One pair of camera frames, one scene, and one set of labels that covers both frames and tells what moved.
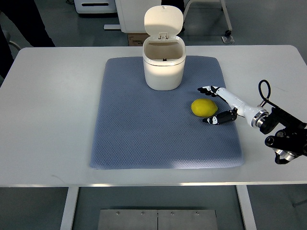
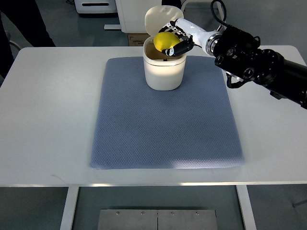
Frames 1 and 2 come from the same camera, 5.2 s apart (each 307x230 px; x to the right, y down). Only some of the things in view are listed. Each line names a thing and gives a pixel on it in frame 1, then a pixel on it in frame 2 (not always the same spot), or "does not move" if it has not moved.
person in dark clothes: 26,14 does not move
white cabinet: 131,14 does not move
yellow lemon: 205,108 → 164,40
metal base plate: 157,219 does not move
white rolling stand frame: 228,33 → 217,5
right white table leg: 246,207 does not move
